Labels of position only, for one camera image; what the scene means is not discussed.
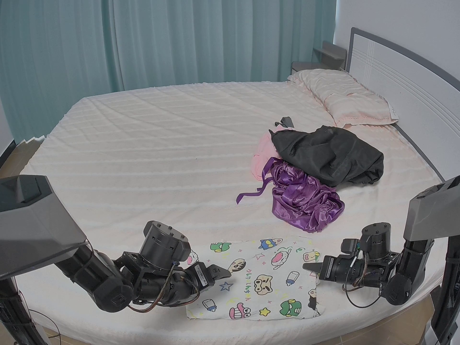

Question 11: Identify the black cable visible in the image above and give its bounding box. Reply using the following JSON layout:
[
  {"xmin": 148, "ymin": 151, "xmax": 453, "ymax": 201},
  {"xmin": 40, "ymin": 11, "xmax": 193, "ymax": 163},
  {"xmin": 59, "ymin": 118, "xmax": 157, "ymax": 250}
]
[
  {"xmin": 343, "ymin": 282, "xmax": 384, "ymax": 308},
  {"xmin": 127, "ymin": 289, "xmax": 200, "ymax": 314},
  {"xmin": 28, "ymin": 308, "xmax": 61, "ymax": 340}
]

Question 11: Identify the grey bedside table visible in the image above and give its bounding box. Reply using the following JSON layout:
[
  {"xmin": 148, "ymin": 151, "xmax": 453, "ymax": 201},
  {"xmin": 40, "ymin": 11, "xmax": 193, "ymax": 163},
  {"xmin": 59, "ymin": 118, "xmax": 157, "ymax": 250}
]
[{"xmin": 291, "ymin": 41, "xmax": 348, "ymax": 74}]

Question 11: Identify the bed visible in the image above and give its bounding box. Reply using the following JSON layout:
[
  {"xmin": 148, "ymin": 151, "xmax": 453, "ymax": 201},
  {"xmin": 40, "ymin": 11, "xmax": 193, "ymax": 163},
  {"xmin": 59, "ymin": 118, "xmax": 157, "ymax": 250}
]
[{"xmin": 16, "ymin": 27, "xmax": 460, "ymax": 333}]

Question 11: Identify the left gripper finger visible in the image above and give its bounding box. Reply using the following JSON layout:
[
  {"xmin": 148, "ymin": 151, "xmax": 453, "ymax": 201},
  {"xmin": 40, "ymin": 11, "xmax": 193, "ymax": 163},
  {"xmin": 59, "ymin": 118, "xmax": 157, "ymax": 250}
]
[{"xmin": 206, "ymin": 263, "xmax": 233, "ymax": 282}]

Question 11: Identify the purple satin garment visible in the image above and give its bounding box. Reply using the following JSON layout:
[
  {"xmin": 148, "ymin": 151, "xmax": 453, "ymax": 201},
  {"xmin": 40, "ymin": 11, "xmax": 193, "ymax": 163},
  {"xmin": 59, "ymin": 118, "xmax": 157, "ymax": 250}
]
[{"xmin": 236, "ymin": 158, "xmax": 346, "ymax": 234}]

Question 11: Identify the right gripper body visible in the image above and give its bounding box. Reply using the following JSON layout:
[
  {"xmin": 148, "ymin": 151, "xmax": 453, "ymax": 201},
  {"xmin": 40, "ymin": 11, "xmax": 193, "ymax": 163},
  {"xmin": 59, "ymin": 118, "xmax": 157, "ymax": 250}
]
[{"xmin": 318, "ymin": 254, "xmax": 362, "ymax": 285}]

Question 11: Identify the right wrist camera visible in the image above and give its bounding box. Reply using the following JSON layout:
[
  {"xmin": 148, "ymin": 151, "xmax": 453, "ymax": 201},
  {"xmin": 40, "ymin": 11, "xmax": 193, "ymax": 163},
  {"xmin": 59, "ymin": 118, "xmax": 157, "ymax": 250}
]
[{"xmin": 340, "ymin": 239, "xmax": 361, "ymax": 257}]

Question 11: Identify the pale pink pillow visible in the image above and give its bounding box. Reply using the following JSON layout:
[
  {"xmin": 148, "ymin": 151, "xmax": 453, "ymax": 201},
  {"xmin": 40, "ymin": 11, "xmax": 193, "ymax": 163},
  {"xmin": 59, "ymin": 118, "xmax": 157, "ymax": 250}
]
[{"xmin": 286, "ymin": 69, "xmax": 400, "ymax": 128}]

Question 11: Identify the black garment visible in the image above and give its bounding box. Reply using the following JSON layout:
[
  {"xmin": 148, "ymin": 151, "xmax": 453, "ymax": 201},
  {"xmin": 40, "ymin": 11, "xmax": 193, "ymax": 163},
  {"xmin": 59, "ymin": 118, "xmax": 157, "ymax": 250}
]
[{"xmin": 270, "ymin": 116, "xmax": 385, "ymax": 188}]

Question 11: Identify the blue-green curtain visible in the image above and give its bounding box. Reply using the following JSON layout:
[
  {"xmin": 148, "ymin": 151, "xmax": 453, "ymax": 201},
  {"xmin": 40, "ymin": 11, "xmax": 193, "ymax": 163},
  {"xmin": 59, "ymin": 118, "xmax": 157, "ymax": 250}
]
[{"xmin": 0, "ymin": 0, "xmax": 338, "ymax": 144}]

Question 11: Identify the pink garment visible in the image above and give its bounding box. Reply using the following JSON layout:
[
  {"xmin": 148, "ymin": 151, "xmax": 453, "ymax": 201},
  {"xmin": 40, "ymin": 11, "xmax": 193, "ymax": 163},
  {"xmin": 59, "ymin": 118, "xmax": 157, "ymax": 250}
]
[{"xmin": 251, "ymin": 131, "xmax": 285, "ymax": 182}]

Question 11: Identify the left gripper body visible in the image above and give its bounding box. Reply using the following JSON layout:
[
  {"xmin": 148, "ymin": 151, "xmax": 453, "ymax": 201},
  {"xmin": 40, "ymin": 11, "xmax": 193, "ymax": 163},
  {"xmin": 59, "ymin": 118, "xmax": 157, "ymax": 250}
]
[{"xmin": 167, "ymin": 262, "xmax": 217, "ymax": 305}]

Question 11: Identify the white printed pyjama top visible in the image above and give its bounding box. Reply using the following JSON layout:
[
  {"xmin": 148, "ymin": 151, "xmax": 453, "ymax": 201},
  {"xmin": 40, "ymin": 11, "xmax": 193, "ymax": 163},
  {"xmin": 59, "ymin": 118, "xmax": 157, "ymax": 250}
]
[{"xmin": 186, "ymin": 237, "xmax": 326, "ymax": 321}]

